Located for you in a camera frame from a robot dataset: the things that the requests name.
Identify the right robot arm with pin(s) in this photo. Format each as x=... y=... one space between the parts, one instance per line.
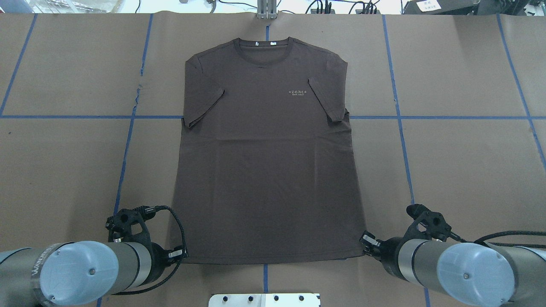
x=479 y=273

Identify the aluminium camera post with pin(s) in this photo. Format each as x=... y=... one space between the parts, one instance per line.
x=267 y=9

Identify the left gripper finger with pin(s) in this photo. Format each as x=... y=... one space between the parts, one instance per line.
x=177 y=254

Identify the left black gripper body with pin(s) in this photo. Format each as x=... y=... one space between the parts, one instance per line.
x=159 y=255

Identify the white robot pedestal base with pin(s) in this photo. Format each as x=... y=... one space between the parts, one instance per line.
x=266 y=300

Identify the dark brown t-shirt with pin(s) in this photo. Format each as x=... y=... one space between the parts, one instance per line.
x=266 y=171

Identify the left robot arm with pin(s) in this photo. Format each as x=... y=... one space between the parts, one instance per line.
x=77 y=273

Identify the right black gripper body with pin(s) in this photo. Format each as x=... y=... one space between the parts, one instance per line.
x=389 y=251

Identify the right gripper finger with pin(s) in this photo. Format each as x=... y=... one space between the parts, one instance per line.
x=369 y=242

